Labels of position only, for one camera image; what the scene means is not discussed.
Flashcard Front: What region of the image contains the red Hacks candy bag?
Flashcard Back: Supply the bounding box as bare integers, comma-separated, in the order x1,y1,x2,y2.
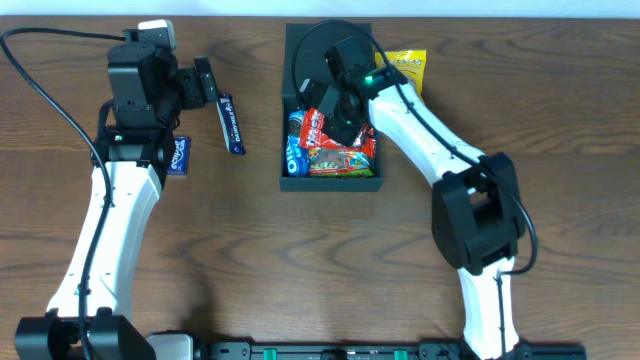
299,108,376,157

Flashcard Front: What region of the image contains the Dairy Milk chocolate bar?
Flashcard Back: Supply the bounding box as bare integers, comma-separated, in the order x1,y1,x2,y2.
217,93,246,155

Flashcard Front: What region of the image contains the Haribo gummy worms bag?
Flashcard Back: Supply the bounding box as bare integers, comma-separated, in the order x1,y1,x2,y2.
309,147,374,178

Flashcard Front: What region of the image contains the blue Eclipse mint tin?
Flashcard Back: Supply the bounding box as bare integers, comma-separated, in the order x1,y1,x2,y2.
167,136,191,176

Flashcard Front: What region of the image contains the blue Oreo cookie pack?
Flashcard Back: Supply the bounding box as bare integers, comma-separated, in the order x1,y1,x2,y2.
285,110,310,177

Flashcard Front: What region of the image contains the yellow Hacks candy bag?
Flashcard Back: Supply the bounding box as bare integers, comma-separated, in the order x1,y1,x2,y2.
371,49,427,103

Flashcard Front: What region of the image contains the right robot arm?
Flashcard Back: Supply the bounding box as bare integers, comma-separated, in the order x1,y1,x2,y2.
290,38,532,359

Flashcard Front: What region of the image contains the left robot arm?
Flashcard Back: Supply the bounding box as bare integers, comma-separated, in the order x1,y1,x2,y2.
15,41,216,359

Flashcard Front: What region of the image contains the dark green open box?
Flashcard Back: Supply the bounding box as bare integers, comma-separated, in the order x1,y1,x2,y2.
279,23,383,192

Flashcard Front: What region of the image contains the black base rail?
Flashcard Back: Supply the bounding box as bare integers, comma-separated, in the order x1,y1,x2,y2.
144,330,589,360

